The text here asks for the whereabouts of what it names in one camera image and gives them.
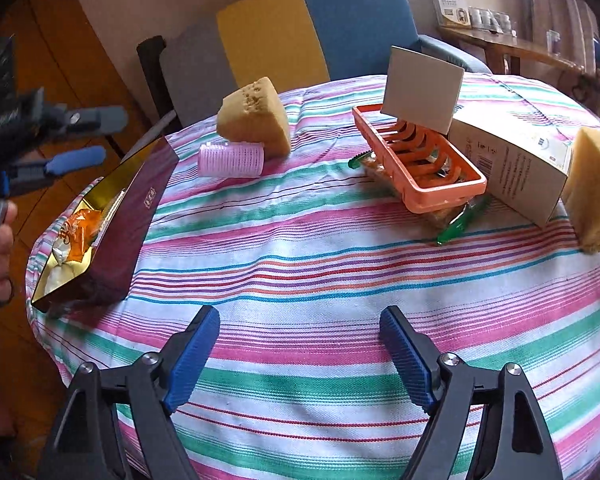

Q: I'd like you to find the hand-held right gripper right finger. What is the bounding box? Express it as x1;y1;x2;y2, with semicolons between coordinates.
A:
379;305;565;480

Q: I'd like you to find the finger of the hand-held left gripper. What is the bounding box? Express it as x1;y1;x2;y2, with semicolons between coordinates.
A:
1;146;107;196
39;104;129;137

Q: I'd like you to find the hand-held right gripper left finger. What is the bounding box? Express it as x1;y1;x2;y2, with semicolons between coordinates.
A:
37;305;221;480

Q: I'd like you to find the maroon gift box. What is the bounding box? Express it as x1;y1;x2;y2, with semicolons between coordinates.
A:
30;137;181;313

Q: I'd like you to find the orange snack packet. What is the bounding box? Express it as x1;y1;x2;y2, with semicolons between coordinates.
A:
55;207;106;266

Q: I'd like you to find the pale snack packet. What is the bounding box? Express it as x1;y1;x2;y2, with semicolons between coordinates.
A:
42;247;88;297

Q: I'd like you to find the striped tablecloth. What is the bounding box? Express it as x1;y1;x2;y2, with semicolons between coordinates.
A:
25;74;600;480

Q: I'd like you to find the green-ended snack packet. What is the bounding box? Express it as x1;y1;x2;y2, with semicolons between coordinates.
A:
348;152;491;247

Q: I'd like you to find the pink hair roller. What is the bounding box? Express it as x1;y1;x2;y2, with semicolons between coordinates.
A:
197;141;265;179

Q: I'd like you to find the yellow sponge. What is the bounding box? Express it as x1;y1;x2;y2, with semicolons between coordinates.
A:
562;126;600;254
216;76;291;157

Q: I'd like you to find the orange plastic tray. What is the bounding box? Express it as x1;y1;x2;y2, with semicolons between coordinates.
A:
351;104;488;214

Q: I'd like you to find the white carton box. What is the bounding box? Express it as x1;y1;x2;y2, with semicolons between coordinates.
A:
449;106;578;227

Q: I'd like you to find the blue yellow grey armchair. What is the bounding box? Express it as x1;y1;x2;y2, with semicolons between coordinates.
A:
137;0;493;133

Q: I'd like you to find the grey square card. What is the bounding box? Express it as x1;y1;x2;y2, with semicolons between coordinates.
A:
381;46;465;136

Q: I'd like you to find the wooden side table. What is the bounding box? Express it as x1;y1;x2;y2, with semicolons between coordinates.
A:
437;25;600;92

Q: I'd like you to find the white printed box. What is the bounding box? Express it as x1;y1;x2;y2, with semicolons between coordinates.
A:
432;0;471;28

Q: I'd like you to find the patterned curtain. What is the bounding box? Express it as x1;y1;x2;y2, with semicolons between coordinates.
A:
522;0;596;61

